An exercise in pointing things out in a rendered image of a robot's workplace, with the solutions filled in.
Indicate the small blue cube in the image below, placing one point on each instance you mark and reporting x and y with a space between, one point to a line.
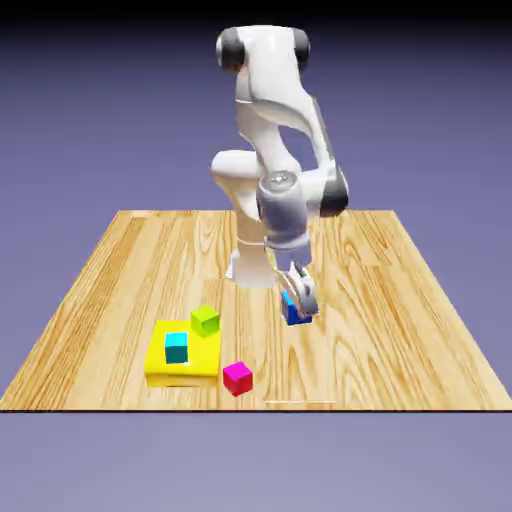
294 315

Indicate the large yellow box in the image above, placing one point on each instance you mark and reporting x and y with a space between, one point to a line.
202 358

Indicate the small magenta cube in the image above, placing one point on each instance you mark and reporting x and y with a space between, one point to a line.
237 378

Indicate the small cyan cube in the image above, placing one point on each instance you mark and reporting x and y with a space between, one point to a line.
176 347

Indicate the small green cube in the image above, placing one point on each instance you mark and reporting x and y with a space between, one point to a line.
204 320

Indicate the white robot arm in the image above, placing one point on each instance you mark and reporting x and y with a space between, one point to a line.
272 120

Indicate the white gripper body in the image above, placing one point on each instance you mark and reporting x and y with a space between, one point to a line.
300 288

